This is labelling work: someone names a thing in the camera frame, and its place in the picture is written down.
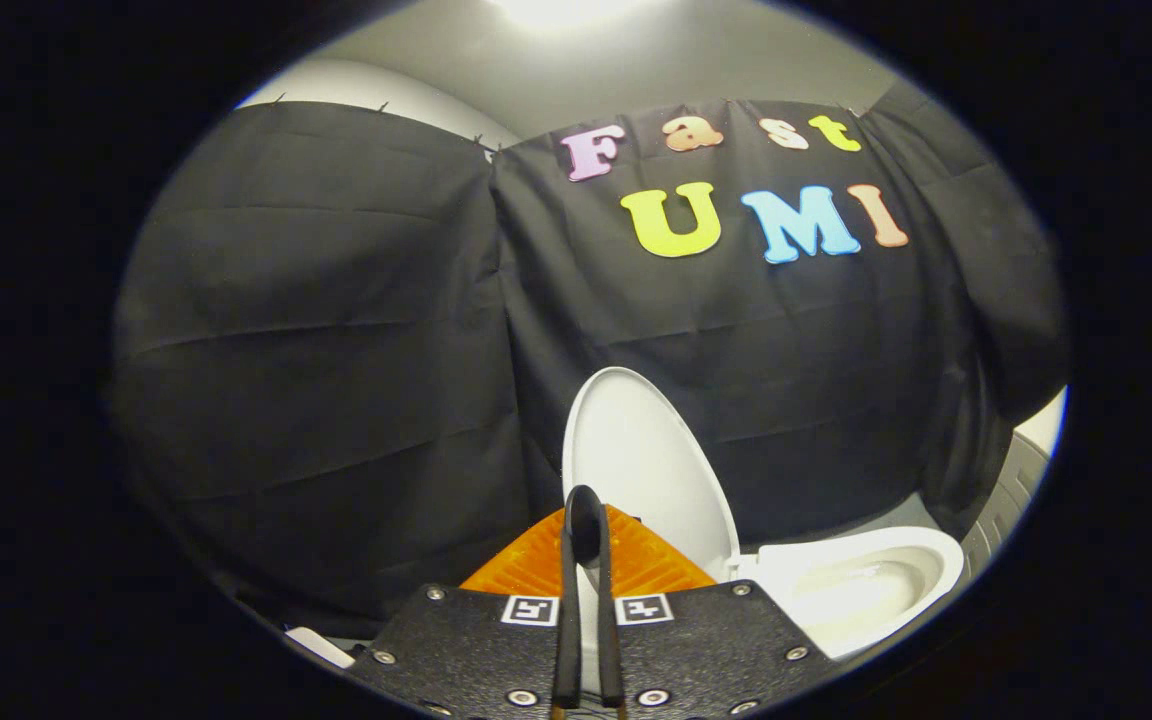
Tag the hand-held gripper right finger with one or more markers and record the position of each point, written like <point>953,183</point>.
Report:
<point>613,640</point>

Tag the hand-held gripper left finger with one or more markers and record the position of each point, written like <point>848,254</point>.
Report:
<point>570,640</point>

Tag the white toilet seat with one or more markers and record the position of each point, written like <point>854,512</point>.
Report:
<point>836,545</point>

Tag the small white object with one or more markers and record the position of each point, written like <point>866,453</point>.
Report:
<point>318,646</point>

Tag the black backdrop cloth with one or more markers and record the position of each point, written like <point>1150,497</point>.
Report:
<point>336,380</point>

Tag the large ceiling light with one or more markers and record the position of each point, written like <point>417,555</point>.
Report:
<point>561,8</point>

